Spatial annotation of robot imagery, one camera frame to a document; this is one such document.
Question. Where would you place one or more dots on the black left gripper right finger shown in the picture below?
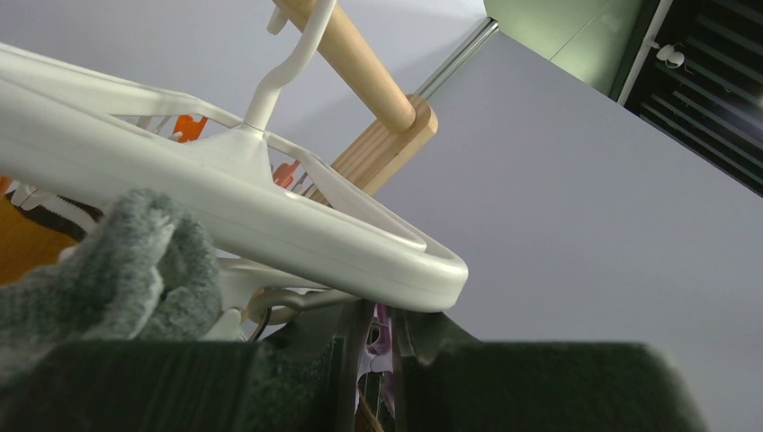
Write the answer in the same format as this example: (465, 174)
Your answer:
(448, 380)

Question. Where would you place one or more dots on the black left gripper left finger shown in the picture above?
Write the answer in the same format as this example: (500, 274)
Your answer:
(300, 378)

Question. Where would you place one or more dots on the white plastic clip hanger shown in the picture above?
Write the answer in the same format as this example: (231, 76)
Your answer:
(300, 235)

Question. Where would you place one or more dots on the grey sock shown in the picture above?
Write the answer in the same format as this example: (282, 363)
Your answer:
(147, 272)

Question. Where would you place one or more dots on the mustard yellow sock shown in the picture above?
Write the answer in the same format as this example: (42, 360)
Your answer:
(26, 245)

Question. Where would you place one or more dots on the wooden clothes rack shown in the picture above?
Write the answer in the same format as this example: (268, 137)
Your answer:
(404, 123)

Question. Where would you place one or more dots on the beige brown striped sock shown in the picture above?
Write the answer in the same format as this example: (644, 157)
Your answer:
(61, 214)

